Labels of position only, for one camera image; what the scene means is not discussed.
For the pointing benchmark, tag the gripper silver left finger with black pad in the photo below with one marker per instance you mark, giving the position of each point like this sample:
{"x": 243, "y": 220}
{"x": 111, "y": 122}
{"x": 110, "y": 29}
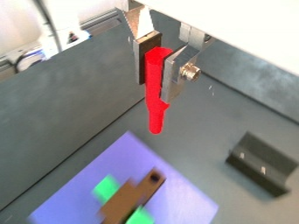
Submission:
{"x": 145, "y": 37}

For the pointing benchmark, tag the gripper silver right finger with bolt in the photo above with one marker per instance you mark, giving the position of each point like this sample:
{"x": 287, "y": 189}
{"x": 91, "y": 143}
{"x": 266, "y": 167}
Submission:
{"x": 179, "y": 65}

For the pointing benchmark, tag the red hexagonal peg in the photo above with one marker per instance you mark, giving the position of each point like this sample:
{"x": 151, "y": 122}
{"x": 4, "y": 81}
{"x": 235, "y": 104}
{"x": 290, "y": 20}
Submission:
{"x": 157, "y": 106}

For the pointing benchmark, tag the purple board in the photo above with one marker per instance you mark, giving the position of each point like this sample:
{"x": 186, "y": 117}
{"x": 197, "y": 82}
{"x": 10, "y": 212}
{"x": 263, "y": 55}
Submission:
{"x": 179, "y": 203}

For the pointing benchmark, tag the green square patch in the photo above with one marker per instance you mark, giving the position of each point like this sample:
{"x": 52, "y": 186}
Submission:
{"x": 106, "y": 189}

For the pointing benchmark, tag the brown wooden block with hole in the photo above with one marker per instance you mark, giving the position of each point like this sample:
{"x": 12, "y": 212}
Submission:
{"x": 131, "y": 196}

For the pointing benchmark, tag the white robot base with cables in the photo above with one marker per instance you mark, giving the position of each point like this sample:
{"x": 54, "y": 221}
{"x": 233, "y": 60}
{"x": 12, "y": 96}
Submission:
{"x": 39, "y": 28}

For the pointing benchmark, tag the black angle bracket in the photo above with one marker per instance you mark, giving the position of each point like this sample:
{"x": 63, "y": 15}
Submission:
{"x": 267, "y": 166}

